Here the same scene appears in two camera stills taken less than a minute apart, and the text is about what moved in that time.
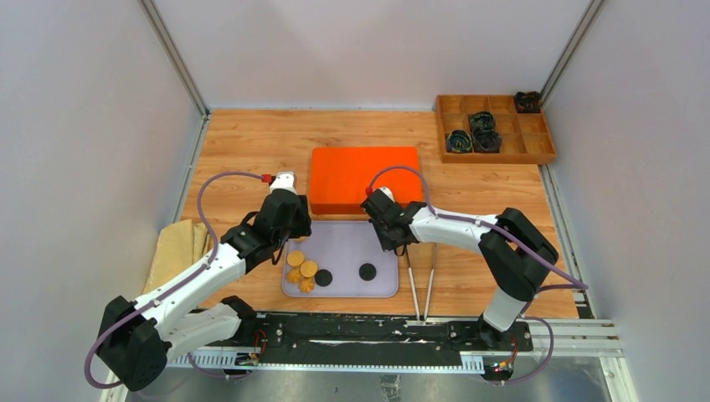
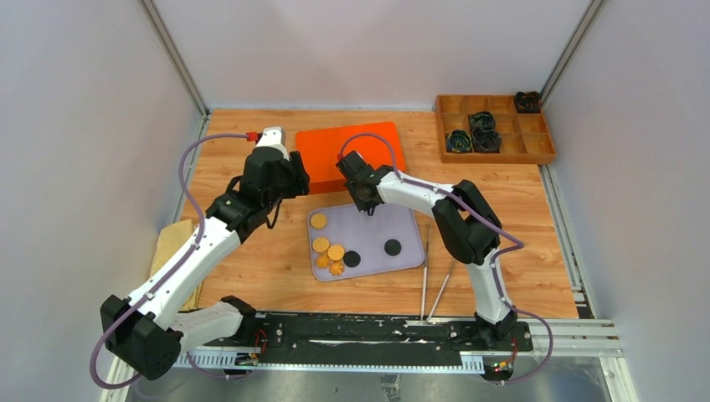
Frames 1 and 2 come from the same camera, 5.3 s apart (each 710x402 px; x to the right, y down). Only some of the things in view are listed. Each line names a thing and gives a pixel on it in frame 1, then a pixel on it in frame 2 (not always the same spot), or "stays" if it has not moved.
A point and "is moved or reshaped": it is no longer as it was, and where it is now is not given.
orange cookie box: (338, 208) → (327, 186)
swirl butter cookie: (306, 284) → (336, 267)
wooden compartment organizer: (525, 136) stays
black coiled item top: (482, 121) stays
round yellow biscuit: (295, 258) → (321, 244)
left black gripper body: (300, 224) → (292, 181)
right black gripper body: (387, 240) → (361, 203)
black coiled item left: (459, 141) stays
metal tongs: (414, 285) is moved or reshaped
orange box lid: (342, 175) is moved or reshaped
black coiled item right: (486, 141) stays
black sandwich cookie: (323, 277) → (352, 259)
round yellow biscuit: (308, 269) → (336, 252)
